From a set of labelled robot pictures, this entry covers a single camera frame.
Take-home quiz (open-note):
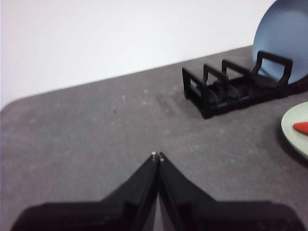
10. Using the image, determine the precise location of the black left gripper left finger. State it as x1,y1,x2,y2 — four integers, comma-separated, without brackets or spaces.
11,151,159,231

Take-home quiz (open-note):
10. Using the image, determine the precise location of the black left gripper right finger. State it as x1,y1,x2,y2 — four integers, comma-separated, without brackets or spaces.
157,152,305,231

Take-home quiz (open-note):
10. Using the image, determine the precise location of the green plate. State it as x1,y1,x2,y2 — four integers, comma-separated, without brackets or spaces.
281,101,308,162

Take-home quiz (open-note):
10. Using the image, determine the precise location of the orange carrot with green leaves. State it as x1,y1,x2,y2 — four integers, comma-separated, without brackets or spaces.
293,121,308,135

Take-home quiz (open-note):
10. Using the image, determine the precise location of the black plate rack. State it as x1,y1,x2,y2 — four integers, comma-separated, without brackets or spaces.
181,51,308,120

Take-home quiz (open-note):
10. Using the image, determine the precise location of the blue plate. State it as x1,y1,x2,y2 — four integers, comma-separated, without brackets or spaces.
251,0,308,85

